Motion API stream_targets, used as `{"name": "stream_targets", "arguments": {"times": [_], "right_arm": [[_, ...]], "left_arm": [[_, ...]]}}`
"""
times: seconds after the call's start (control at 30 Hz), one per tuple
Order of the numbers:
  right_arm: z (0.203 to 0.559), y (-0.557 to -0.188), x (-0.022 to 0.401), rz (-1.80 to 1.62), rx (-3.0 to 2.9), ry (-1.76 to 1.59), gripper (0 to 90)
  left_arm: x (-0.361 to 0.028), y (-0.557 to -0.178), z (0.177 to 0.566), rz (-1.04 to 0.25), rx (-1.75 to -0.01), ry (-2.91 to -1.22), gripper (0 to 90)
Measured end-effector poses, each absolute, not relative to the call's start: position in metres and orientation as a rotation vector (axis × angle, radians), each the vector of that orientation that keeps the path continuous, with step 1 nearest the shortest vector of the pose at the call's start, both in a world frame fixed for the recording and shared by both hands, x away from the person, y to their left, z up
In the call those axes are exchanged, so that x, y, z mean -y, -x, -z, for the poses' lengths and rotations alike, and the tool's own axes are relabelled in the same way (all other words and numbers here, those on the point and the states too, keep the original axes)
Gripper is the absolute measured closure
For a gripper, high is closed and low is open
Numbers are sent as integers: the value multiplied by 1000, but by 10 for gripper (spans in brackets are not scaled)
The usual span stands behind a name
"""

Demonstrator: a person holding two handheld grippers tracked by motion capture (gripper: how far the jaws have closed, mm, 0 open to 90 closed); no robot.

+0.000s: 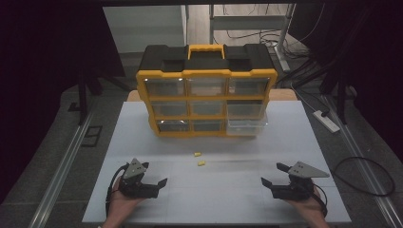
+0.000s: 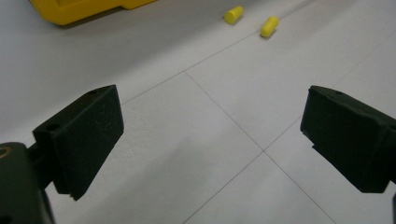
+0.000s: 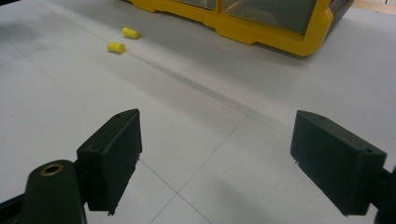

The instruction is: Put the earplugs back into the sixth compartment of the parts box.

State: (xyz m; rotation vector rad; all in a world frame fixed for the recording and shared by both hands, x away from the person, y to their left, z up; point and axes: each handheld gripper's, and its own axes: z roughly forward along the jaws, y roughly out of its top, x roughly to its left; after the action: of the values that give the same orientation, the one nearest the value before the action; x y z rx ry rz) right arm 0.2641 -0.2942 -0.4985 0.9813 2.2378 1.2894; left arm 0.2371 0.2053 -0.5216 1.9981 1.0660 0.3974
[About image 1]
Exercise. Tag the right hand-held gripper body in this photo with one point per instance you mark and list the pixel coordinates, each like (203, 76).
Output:
(294, 191)

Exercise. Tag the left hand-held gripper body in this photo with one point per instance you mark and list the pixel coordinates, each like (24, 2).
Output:
(139, 190)

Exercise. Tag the small yellow foam piece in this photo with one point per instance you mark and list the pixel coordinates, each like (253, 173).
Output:
(201, 163)
(197, 154)

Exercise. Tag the clear plastic drawer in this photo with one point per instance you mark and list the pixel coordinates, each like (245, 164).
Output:
(245, 128)

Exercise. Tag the person's right hand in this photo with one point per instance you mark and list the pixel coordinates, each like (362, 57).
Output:
(309, 205)

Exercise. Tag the person's left hand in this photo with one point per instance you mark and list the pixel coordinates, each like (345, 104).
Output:
(122, 205)

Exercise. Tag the set of closed organizer drawers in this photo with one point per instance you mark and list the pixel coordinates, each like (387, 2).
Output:
(171, 108)

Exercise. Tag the white power strip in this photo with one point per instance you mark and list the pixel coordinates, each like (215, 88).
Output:
(328, 123)

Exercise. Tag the black plug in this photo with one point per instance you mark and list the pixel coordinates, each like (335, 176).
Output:
(325, 113)

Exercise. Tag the yellow and black organizer box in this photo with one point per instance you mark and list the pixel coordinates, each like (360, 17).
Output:
(206, 98)

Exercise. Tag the black metal stand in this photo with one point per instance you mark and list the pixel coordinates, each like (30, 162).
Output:
(341, 98)
(83, 98)

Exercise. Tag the white cabinet panel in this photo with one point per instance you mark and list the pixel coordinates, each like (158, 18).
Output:
(142, 28)

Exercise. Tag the dark curtain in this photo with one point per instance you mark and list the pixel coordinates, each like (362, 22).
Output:
(374, 57)
(38, 63)

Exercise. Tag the metal floor rail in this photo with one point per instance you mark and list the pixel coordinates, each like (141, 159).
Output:
(60, 177)
(361, 158)

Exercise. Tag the grey metal desk frame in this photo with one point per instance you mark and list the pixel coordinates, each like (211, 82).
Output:
(247, 22)

